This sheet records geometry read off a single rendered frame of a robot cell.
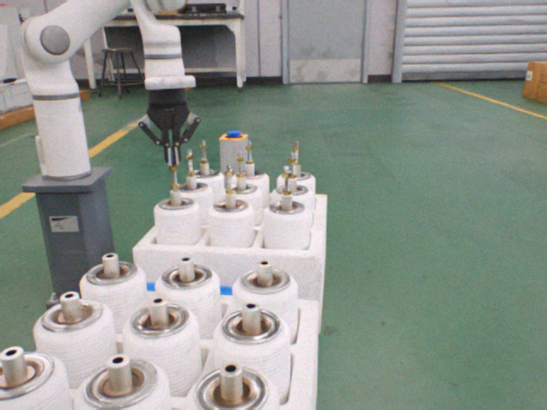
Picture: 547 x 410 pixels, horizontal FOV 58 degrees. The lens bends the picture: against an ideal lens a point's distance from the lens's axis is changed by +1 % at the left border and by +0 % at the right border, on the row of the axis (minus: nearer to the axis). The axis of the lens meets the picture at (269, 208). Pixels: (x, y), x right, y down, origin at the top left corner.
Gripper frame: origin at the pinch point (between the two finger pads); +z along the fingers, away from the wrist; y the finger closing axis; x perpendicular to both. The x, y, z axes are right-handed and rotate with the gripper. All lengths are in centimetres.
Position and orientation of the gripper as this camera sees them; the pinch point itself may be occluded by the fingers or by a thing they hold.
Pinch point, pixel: (172, 155)
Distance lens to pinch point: 103.4
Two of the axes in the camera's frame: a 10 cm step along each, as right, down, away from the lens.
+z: 0.2, 9.4, 3.5
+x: 3.4, 3.3, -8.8
